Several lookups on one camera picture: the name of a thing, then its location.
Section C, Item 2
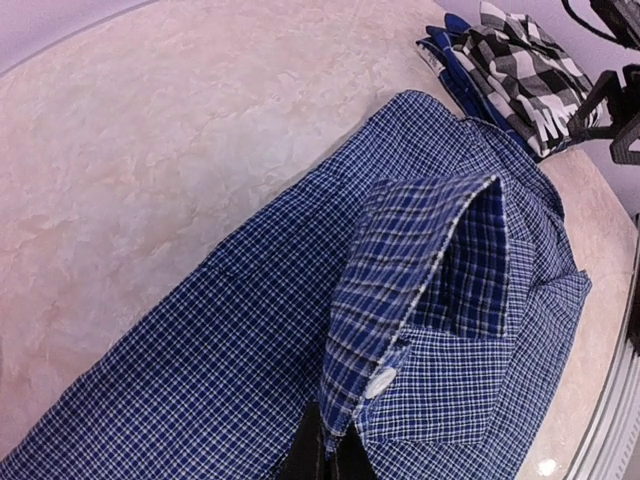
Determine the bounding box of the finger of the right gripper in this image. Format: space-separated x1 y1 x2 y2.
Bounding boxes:
567 70 630 141
610 119 640 165

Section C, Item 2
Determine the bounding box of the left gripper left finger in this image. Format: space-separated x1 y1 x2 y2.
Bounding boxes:
276 403 331 480

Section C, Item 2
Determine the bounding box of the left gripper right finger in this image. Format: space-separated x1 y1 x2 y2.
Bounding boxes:
332 424 378 480

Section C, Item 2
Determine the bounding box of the blue checked long sleeve shirt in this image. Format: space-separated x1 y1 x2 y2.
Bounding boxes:
1 90 591 479

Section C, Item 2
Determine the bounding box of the black white plaid folded shirt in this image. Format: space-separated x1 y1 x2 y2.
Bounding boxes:
416 1 593 161

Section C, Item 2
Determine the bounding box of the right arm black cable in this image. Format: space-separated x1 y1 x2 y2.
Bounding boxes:
559 0 640 49

